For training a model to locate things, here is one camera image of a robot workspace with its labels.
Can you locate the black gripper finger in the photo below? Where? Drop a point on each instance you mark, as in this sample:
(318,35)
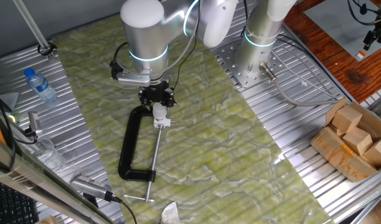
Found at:
(144,100)
(170,100)

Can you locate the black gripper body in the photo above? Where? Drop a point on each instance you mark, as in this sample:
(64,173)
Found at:
(156,91)

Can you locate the white light bulb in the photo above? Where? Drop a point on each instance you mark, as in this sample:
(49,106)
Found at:
(160,112)

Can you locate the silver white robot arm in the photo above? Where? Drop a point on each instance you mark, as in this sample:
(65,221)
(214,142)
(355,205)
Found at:
(147,37)

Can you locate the black C-clamp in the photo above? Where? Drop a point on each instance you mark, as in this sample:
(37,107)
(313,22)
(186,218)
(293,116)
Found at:
(128,146)

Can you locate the green marble pattern mat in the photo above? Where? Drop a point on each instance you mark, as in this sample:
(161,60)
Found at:
(209,140)

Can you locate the clear water bottle blue cap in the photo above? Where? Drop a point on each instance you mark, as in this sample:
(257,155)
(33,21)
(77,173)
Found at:
(41,86)

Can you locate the crumpled white tissue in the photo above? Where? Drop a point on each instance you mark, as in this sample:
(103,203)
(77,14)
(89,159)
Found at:
(170,214)

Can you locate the grey triangular sheet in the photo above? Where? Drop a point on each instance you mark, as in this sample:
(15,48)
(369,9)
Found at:
(8,99)

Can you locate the metal tripod pole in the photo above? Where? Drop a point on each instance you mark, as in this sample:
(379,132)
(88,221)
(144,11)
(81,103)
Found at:
(30,23)

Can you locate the small cardboard box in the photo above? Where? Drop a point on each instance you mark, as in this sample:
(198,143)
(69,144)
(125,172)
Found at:
(47,220)

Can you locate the wooden block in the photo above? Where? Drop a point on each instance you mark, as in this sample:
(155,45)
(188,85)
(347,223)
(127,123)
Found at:
(377,152)
(346,119)
(337,130)
(358,140)

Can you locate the black keyboard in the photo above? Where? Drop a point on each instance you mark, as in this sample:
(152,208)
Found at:
(10,205)

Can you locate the brown wooden table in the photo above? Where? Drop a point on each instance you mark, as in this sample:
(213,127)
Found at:
(343,71)

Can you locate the large cardboard box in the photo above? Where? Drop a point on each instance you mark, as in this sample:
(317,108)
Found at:
(340,158)

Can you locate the grey pad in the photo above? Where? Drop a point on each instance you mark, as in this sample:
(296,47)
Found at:
(336,28)

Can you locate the small orange white item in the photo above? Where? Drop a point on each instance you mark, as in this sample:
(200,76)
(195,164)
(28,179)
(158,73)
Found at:
(361,54)

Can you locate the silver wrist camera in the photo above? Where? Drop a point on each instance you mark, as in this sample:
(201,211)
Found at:
(131,77)

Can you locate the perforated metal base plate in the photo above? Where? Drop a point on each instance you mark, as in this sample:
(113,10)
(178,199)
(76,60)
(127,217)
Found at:
(228,59)

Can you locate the silver ribbed camera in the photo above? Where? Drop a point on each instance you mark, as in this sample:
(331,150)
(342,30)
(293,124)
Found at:
(87,186)

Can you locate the silver camera with black mount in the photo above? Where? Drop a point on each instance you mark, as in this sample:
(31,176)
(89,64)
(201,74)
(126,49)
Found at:
(34,121)

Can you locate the aluminium frame bar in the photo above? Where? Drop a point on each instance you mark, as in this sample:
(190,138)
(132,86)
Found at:
(38,183)

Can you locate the aluminium profile rail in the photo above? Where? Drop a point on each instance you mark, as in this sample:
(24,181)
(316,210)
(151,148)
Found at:
(371,208)

